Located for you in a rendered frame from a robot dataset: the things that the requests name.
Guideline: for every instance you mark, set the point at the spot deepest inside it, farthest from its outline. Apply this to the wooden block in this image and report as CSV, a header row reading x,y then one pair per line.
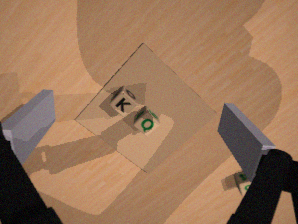
x,y
146,121
242,182
123,101

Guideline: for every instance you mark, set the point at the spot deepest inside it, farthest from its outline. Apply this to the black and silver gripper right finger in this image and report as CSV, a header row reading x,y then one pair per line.
x,y
265,167

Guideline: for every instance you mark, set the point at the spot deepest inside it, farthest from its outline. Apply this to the tan flat mat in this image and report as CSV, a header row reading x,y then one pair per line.
x,y
182,113

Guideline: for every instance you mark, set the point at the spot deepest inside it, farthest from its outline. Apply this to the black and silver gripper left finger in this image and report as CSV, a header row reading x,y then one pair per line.
x,y
20,202

